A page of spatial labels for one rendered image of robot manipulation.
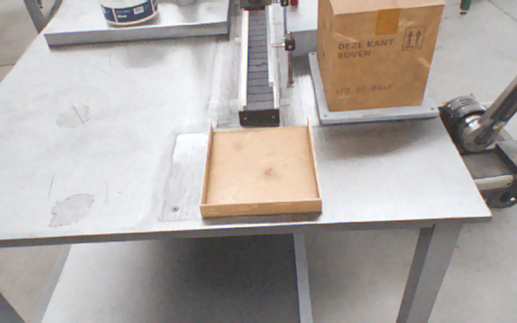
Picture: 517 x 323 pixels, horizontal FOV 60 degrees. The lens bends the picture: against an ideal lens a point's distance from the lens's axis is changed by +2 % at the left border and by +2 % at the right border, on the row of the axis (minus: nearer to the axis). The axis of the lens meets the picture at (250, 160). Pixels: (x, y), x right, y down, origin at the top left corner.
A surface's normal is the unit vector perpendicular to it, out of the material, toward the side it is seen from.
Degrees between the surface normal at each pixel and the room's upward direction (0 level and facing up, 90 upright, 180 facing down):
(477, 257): 0
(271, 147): 0
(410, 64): 90
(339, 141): 0
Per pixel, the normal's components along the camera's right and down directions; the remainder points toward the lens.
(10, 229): -0.08, -0.74
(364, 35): 0.00, 0.67
